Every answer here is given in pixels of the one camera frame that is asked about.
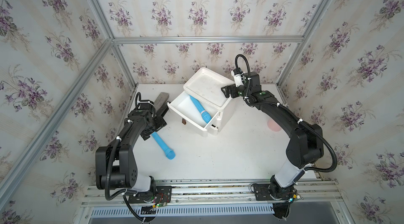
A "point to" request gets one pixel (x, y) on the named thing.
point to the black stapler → (165, 111)
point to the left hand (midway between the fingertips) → (158, 129)
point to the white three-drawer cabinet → (205, 85)
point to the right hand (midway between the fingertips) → (232, 86)
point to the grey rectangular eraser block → (160, 101)
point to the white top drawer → (193, 111)
